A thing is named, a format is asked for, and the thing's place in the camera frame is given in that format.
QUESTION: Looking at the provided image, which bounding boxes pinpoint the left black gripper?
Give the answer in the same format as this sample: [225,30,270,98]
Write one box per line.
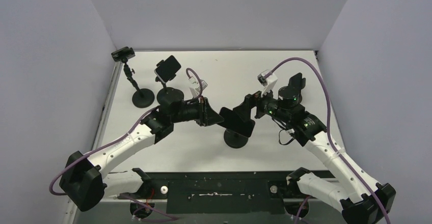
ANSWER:
[171,95,224,126]

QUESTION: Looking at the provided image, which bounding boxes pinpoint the purple-edged black smartphone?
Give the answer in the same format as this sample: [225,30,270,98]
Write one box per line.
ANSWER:
[218,107,255,137]

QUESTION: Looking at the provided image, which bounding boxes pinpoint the black round-base phone stand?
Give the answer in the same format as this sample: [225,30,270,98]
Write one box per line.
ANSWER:
[223,129,249,149]

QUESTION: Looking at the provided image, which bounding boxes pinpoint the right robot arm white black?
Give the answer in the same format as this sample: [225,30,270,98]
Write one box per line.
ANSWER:
[233,86,396,223]

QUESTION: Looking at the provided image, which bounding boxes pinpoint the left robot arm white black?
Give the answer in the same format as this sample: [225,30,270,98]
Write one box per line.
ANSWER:
[59,97,224,212]

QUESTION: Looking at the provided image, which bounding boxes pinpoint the tall black tripod phone stand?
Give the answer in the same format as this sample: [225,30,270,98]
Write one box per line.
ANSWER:
[121,59,155,108]

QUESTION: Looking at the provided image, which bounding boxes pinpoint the dark blue-edged smartphone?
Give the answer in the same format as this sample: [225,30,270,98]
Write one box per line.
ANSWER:
[288,72,306,99]

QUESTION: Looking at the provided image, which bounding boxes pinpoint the black smartphone white edge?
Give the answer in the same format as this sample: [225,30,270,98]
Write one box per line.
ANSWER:
[154,55,181,83]

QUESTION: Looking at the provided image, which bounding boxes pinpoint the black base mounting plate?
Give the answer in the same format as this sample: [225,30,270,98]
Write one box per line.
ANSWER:
[115,170,345,215]

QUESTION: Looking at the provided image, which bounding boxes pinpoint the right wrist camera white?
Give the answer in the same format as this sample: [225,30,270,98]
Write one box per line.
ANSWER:
[257,70,278,97]

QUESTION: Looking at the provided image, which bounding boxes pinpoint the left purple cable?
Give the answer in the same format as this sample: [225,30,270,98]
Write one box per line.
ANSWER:
[49,68,204,196]

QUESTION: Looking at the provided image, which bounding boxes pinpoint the purple cable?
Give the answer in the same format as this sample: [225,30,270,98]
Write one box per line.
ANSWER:
[49,68,204,196]
[268,57,392,224]

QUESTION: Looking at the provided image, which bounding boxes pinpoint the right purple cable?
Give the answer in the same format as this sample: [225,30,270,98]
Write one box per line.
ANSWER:
[268,57,392,224]

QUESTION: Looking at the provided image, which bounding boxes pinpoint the aluminium frame rail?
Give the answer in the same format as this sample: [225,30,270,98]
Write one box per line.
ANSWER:
[62,64,122,224]

